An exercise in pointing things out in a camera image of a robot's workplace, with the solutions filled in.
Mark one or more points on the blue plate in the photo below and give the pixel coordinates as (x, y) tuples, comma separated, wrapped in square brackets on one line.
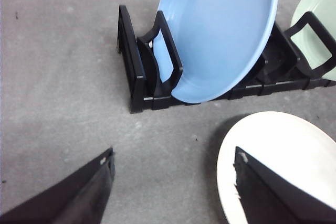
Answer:
[(217, 41)]

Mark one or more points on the white plate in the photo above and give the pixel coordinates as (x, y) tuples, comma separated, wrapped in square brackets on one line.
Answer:
[(293, 148)]

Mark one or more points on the black dish rack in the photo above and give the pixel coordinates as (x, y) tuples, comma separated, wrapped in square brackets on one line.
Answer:
[(299, 57)]

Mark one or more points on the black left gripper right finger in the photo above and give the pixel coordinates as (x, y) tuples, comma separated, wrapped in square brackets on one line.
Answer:
[(264, 199)]

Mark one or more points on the green plate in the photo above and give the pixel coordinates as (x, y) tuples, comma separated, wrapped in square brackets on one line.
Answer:
[(308, 40)]

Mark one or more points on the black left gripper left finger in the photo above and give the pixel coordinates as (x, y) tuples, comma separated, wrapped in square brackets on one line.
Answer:
[(81, 201)]

